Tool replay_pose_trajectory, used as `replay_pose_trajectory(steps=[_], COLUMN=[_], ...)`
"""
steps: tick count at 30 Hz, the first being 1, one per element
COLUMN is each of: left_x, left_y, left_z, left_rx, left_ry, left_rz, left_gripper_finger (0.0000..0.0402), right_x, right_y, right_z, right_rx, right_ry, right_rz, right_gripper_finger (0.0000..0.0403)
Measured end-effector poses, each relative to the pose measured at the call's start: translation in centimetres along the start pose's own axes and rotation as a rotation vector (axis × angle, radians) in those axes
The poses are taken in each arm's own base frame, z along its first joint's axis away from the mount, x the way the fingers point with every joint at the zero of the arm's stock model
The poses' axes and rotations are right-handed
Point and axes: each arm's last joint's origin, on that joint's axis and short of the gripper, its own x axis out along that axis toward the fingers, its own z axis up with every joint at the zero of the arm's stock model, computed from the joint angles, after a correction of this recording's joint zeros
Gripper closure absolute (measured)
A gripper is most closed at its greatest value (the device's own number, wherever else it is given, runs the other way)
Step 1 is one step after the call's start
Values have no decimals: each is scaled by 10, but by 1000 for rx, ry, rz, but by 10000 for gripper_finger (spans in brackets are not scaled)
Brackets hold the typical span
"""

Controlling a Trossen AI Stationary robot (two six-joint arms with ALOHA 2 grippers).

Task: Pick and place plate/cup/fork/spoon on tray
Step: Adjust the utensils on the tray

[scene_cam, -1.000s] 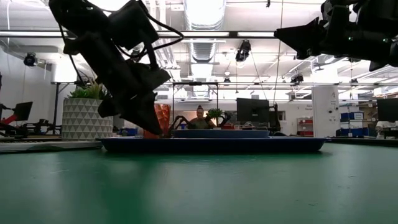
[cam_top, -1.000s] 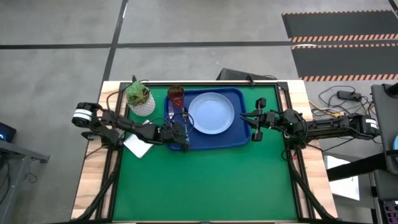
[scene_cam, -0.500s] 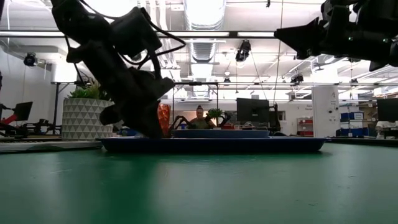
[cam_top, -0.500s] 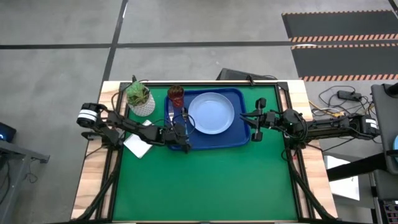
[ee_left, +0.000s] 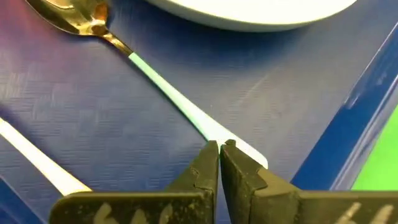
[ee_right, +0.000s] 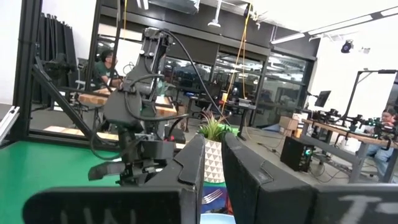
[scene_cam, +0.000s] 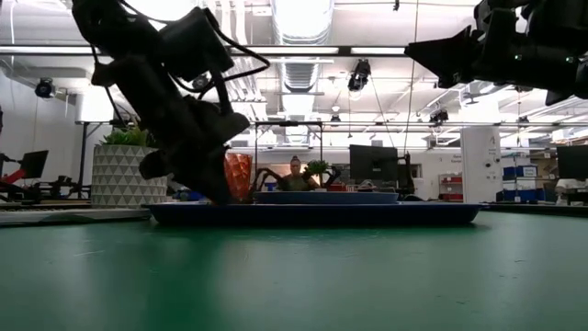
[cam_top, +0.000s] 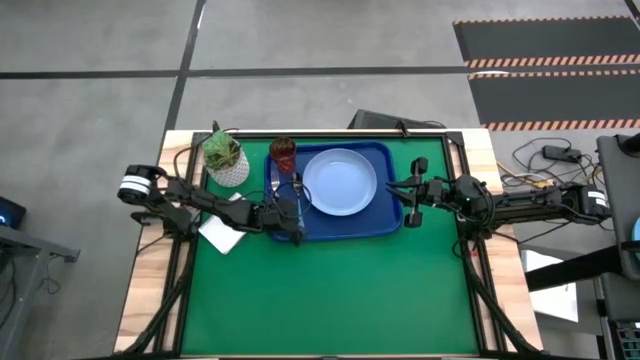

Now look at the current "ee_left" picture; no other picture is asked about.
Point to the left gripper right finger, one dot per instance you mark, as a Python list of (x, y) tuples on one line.
[(280, 202)]

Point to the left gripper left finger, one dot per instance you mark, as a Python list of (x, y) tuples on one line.
[(174, 202)]

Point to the light blue round plate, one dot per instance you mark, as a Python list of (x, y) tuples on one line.
[(248, 12)]

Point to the dark blue plastic tray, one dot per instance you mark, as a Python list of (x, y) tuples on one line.
[(124, 109)]

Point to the green table mat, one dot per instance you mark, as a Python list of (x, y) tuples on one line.
[(382, 161)]

